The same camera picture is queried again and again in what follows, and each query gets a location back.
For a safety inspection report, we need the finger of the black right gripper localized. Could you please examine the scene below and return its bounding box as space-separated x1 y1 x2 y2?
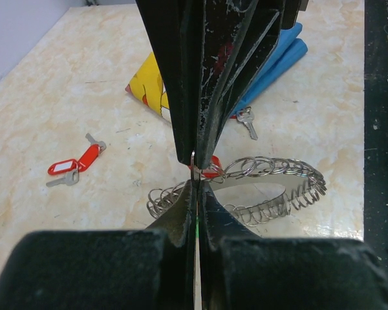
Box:
136 1 197 165

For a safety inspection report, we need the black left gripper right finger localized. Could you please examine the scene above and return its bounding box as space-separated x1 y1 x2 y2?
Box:
199 182 388 309

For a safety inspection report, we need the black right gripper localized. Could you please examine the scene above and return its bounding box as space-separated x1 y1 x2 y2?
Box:
195 0 308 169

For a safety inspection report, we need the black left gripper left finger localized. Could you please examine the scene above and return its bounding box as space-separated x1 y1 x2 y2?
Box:
0 181 197 309

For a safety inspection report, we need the steel key ring disc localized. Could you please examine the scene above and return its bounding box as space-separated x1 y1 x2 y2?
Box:
145 156 328 229

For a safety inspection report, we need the green key tag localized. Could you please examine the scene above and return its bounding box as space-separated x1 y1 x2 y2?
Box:
195 213 200 239

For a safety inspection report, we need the yellow blue cartoon cloth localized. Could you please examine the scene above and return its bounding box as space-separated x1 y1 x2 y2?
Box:
125 21 308 125

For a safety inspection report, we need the loose silver key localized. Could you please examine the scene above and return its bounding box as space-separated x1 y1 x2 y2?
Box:
236 107 258 140

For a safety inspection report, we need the red key tag plain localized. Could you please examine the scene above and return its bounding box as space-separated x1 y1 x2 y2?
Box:
77 144 100 172

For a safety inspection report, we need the red key tag white label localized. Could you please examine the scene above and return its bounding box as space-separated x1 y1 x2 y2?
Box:
47 159 78 176

